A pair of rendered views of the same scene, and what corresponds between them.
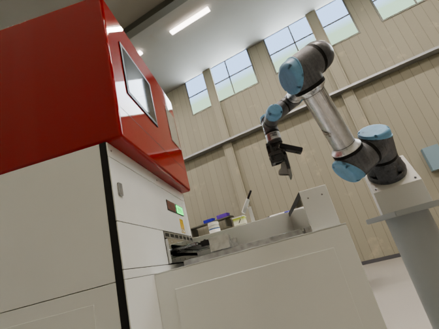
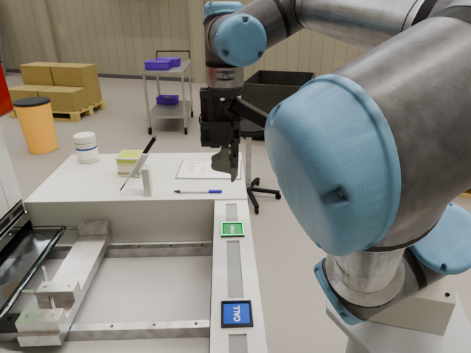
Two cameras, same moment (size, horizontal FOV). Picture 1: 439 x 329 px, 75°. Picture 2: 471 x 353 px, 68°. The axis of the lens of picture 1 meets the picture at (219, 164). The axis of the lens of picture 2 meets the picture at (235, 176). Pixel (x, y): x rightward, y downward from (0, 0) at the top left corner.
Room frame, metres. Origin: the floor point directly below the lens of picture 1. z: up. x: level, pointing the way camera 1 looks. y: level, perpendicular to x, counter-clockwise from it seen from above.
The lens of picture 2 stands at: (0.68, -0.24, 1.45)
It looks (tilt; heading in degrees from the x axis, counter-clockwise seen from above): 26 degrees down; 353
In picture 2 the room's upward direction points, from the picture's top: straight up
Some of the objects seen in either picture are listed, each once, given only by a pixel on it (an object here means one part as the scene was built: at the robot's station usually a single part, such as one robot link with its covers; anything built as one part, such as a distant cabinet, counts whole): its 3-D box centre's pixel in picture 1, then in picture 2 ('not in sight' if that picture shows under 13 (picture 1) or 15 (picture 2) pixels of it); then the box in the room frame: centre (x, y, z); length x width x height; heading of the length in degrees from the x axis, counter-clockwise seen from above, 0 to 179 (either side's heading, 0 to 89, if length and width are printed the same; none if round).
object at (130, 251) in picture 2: not in sight; (123, 251); (1.50, -0.02, 0.84); 0.50 x 0.02 x 0.03; 85
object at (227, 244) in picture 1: (226, 247); (74, 276); (1.37, 0.07, 0.87); 0.36 x 0.08 x 0.03; 175
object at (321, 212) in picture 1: (308, 217); (234, 289); (1.26, -0.31, 0.89); 0.55 x 0.09 x 0.14; 175
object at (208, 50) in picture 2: (269, 124); (224, 34); (1.38, -0.30, 1.41); 0.09 x 0.08 x 0.11; 6
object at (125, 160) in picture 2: (240, 222); (131, 163); (1.74, -0.03, 1.00); 0.07 x 0.07 x 0.07; 80
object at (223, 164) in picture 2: (284, 170); (224, 166); (1.37, -0.30, 1.14); 0.06 x 0.03 x 0.09; 85
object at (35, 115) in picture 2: not in sight; (38, 125); (4.60, 1.47, 0.28); 0.36 x 0.35 x 0.56; 157
